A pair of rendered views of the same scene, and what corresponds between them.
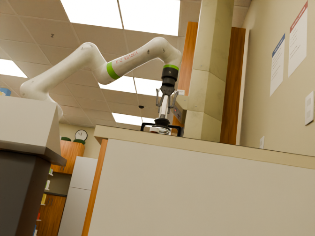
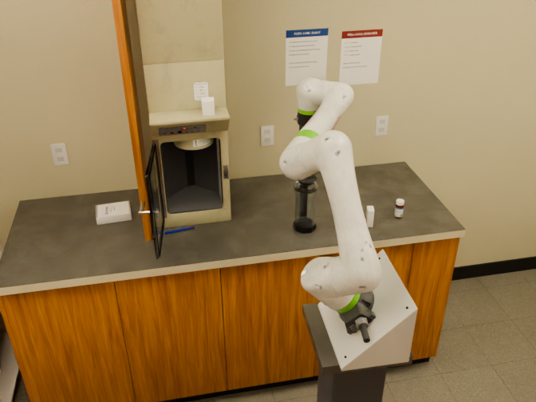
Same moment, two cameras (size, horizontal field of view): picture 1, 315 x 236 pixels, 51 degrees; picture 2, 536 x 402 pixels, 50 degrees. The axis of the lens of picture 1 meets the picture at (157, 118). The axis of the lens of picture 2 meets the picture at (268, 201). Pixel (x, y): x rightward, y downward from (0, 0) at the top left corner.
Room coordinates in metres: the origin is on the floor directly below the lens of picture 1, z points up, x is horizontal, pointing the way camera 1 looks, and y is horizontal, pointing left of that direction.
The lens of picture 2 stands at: (2.47, 2.05, 2.41)
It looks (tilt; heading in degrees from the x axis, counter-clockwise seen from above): 31 degrees down; 255
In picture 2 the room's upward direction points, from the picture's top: straight up
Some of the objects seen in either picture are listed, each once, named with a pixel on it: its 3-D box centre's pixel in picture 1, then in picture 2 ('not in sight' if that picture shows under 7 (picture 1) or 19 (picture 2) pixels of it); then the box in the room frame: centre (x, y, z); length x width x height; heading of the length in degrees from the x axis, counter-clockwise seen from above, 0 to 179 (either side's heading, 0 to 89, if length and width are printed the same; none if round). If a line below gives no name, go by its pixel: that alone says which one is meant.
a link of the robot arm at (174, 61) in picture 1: (171, 59); (311, 94); (1.72, -0.02, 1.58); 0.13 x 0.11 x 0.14; 138
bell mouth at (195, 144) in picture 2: not in sight; (193, 135); (2.17, -0.29, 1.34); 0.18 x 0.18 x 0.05
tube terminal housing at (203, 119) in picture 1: (201, 131); (188, 137); (2.19, -0.32, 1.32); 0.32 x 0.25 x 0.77; 176
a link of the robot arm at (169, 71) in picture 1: (169, 76); (307, 117); (1.73, -0.03, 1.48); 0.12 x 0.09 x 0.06; 175
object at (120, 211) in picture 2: not in sight; (113, 212); (2.57, -0.37, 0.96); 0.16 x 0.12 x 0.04; 0
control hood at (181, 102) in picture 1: (178, 109); (190, 126); (2.20, -0.14, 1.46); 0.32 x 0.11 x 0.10; 176
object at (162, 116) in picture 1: (162, 120); (306, 175); (1.72, -0.03, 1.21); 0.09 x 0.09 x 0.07
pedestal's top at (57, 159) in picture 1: (27, 153); (354, 333); (1.76, 0.65, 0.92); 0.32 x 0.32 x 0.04; 84
